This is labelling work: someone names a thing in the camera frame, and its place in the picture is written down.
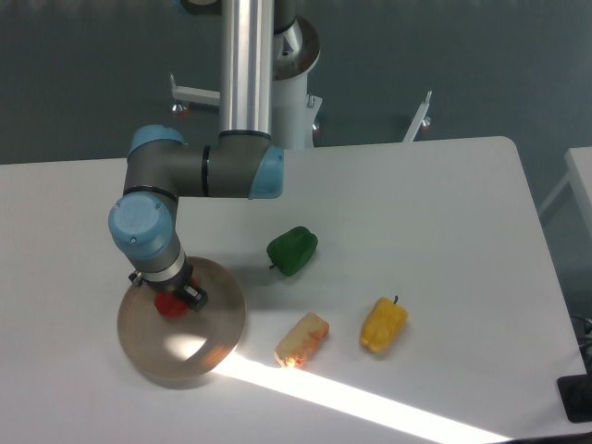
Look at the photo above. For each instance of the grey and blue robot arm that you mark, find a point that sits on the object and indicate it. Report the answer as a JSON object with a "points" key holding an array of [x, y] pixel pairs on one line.
{"points": [[264, 108]]}

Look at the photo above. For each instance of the translucent brown round plate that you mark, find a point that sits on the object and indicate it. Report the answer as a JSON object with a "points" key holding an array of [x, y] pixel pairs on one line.
{"points": [[177, 352]]}

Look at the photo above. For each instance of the black device at edge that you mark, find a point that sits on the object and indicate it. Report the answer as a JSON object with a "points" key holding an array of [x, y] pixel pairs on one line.
{"points": [[575, 394]]}

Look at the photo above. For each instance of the red bell pepper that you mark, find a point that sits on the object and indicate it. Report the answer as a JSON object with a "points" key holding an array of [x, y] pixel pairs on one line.
{"points": [[172, 304]]}

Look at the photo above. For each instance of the white side table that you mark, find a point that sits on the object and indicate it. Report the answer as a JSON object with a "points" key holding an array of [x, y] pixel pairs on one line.
{"points": [[576, 181]]}

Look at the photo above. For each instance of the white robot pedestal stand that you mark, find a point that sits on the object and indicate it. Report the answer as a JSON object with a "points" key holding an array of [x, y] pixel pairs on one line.
{"points": [[294, 110]]}

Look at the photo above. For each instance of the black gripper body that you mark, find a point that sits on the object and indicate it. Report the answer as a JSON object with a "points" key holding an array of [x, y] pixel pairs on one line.
{"points": [[178, 282]]}

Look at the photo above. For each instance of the orange yellow food block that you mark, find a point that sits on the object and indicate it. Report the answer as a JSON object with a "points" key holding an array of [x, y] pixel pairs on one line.
{"points": [[301, 341]]}

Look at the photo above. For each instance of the green bell pepper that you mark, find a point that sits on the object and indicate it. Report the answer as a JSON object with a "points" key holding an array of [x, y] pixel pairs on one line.
{"points": [[290, 252]]}

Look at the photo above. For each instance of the yellow bell pepper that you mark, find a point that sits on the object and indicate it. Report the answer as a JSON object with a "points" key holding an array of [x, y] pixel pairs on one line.
{"points": [[382, 324]]}

